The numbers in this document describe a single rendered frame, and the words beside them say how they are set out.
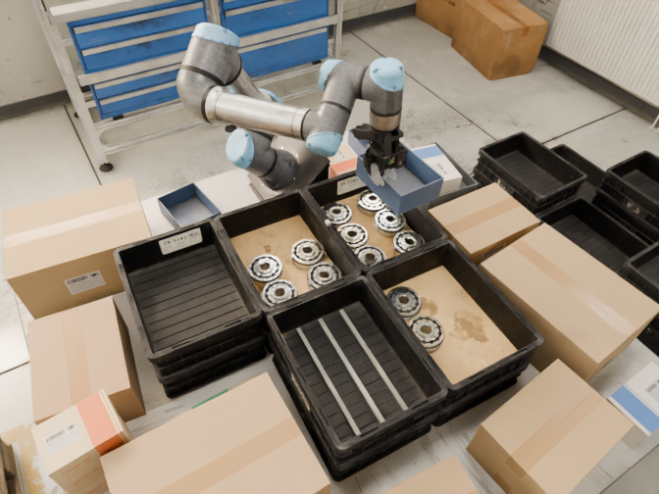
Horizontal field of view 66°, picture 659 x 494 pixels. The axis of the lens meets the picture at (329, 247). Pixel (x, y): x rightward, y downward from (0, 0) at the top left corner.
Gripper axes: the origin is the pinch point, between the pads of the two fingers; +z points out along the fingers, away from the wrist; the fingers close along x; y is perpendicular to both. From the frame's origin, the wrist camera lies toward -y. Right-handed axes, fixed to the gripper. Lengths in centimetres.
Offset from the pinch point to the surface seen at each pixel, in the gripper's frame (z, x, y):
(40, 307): 29, -98, -34
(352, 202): 30.1, 4.7, -21.6
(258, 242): 26.9, -31.5, -20.0
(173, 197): 34, -47, -63
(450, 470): 24, -24, 66
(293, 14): 53, 71, -198
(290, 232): 27.9, -20.5, -18.9
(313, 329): 27.0, -31.8, 17.0
